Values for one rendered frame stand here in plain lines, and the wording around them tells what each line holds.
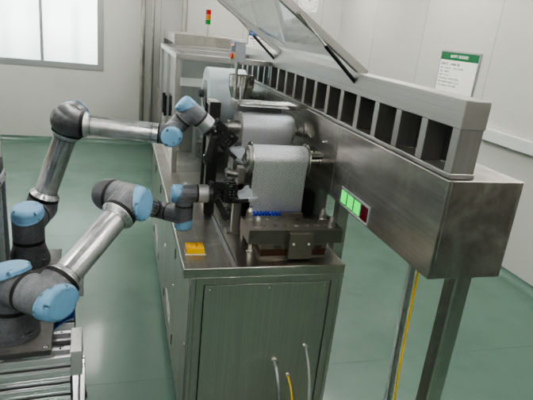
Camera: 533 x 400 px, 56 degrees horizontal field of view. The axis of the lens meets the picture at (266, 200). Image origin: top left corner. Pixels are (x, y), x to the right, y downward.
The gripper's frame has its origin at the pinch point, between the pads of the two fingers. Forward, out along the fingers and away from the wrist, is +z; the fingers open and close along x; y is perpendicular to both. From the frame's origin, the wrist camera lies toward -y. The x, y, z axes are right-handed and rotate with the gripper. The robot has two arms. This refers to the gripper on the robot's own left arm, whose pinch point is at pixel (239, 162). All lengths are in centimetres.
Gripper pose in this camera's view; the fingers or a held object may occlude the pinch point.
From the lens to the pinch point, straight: 212.7
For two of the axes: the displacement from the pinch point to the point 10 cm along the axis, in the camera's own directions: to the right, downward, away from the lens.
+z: 6.7, 6.1, 4.2
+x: -2.6, -3.3, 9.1
